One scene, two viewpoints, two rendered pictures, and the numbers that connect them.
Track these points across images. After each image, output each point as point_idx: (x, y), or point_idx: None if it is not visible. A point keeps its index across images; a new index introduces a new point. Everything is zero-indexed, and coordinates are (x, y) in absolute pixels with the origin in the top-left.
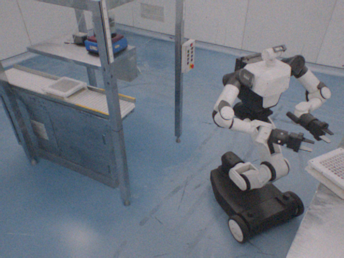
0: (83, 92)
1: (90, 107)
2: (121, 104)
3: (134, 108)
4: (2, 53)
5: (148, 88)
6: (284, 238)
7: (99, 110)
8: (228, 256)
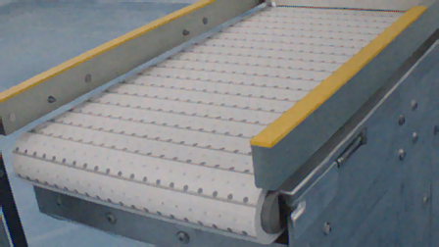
0: (385, 2)
1: (148, 26)
2: (251, 131)
3: (235, 233)
4: None
5: None
6: None
7: (89, 53)
8: None
